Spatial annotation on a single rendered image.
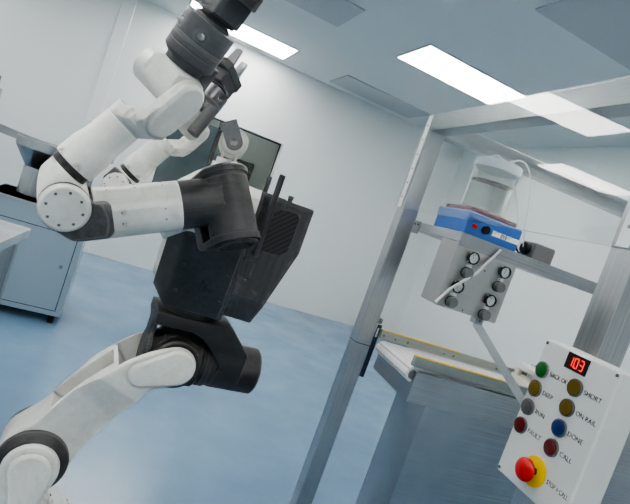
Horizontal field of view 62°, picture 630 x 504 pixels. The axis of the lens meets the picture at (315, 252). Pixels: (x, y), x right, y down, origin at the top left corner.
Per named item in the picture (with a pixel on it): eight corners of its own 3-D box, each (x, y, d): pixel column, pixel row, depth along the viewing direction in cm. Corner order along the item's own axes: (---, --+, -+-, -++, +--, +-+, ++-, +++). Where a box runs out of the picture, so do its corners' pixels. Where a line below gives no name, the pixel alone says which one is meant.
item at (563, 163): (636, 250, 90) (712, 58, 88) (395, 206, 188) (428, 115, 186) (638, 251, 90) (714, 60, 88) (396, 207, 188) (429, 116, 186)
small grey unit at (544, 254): (526, 258, 172) (532, 241, 171) (513, 254, 178) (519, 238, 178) (550, 267, 175) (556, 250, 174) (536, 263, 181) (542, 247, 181)
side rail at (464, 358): (379, 338, 186) (382, 330, 186) (377, 337, 188) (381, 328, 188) (646, 416, 225) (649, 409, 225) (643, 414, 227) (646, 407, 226)
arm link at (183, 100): (165, 48, 85) (101, 101, 84) (197, 79, 82) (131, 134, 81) (181, 73, 91) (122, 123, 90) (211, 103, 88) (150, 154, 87)
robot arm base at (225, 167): (197, 260, 103) (253, 251, 106) (203, 246, 90) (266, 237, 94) (184, 187, 105) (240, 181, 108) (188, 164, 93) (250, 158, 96)
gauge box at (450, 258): (436, 304, 155) (459, 241, 154) (420, 296, 166) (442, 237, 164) (495, 323, 162) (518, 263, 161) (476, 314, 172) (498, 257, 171)
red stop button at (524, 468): (524, 486, 86) (532, 463, 86) (509, 472, 90) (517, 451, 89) (545, 490, 87) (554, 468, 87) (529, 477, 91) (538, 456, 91)
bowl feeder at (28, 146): (-5, 187, 338) (13, 132, 335) (8, 184, 371) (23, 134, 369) (75, 211, 356) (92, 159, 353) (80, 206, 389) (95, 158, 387)
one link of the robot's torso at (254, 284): (258, 312, 142) (301, 188, 140) (271, 352, 109) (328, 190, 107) (150, 279, 136) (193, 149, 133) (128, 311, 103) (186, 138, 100)
